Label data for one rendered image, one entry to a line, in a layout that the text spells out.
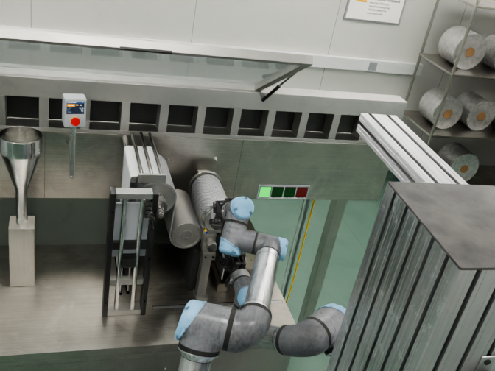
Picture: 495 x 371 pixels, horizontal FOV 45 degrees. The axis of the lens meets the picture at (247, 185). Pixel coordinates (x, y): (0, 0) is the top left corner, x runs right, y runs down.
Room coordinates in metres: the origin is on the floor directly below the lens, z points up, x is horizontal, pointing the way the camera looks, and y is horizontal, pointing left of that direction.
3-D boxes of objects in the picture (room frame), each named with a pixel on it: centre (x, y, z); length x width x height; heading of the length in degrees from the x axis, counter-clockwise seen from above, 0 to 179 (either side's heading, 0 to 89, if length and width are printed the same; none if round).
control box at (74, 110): (1.78, 0.61, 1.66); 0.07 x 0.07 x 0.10; 28
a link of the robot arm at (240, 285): (1.71, -0.07, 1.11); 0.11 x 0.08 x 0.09; 21
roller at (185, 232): (2.02, 0.24, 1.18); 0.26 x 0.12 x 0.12; 21
